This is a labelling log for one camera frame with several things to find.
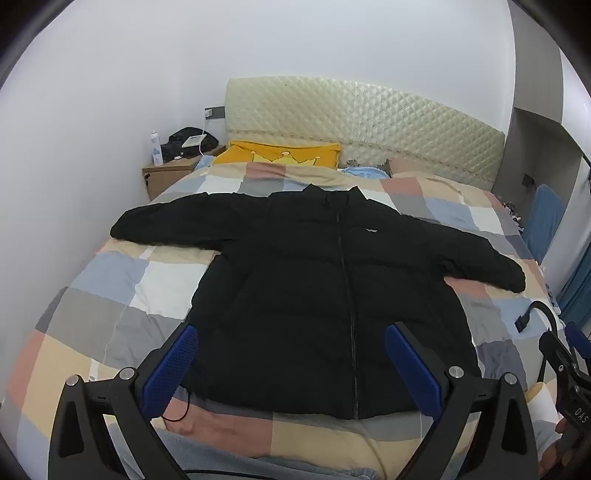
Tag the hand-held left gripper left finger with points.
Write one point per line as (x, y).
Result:
(171, 364)

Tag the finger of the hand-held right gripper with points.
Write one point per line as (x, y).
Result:
(556, 353)
(577, 337)

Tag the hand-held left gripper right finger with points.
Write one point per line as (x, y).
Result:
(413, 369)

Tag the black puffer jacket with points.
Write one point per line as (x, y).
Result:
(300, 295)

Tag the person's right hand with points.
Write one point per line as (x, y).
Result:
(550, 461)

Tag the blue curtain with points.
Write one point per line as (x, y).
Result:
(577, 290)

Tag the checkered patchwork blanket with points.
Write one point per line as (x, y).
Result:
(138, 277)

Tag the blue towel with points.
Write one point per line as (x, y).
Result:
(545, 221)

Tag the person's jeans leg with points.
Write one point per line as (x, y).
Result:
(258, 461)

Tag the wooden nightstand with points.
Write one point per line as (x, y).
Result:
(168, 173)

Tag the light blue cloth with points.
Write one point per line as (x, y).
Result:
(367, 172)

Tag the white bottle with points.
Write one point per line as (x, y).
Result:
(156, 150)

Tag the black bag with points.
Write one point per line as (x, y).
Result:
(173, 147)

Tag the white tablet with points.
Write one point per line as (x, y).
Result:
(193, 141)

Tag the yellow pillow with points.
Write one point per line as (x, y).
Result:
(277, 154)

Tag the cream quilted headboard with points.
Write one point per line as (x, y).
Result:
(369, 120)

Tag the grey wall cabinet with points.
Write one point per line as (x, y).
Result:
(535, 138)

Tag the grey wall socket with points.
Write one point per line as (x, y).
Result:
(214, 113)

